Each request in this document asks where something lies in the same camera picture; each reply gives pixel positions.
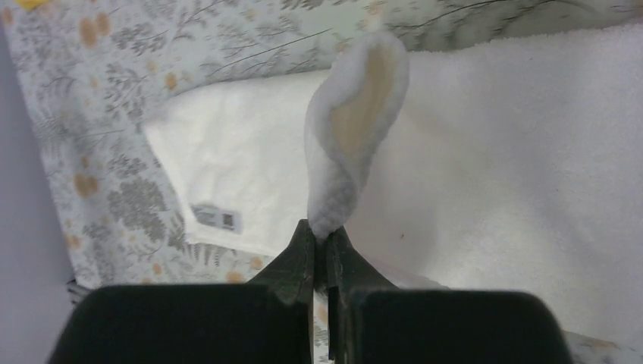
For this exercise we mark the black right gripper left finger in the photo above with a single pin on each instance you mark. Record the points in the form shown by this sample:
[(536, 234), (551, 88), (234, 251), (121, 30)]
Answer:
[(268, 319)]

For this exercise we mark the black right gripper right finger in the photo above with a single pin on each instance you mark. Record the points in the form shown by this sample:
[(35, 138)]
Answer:
[(371, 320)]

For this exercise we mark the white towel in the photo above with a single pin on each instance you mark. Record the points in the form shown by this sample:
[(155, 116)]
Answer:
[(511, 165)]

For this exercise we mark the yellow duck towel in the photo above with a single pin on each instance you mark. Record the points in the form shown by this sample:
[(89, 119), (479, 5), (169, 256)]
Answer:
[(29, 5)]

